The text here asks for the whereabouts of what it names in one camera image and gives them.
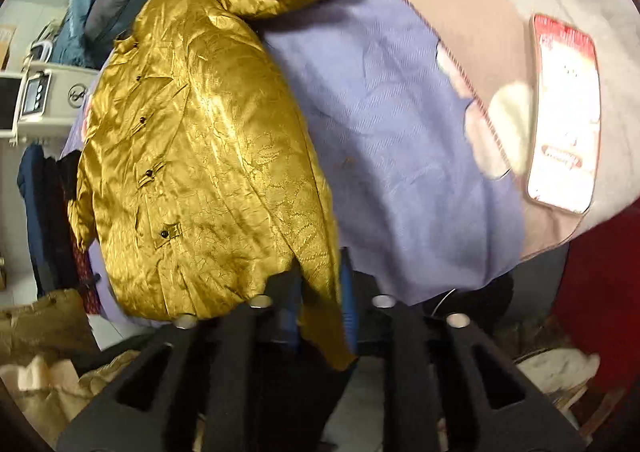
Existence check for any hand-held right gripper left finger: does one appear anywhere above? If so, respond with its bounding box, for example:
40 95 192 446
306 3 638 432
57 274 303 452

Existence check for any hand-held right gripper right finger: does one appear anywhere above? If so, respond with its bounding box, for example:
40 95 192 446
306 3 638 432
339 248 586 452

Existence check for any gold satin jacket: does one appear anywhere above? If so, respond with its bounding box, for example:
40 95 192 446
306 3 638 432
67 0 398 372

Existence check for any pile of dark clothes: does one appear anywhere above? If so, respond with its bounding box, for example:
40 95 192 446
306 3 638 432
17 142 103 315

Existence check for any purple floral blanket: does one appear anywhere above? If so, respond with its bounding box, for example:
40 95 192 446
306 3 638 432
60 0 601 330

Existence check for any cream crumpled cloth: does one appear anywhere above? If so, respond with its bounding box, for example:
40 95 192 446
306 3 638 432
0 349 143 450

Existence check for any tan garment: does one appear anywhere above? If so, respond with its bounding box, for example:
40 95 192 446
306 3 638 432
0 288 101 368

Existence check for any red glossy furniture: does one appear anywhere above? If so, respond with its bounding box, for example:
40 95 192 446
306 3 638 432
552 214 640 398

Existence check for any red and white packet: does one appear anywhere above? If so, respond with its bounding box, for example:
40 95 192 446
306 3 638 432
525 12 601 217

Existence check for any white machine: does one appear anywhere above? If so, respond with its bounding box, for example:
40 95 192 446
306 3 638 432
0 19 101 145

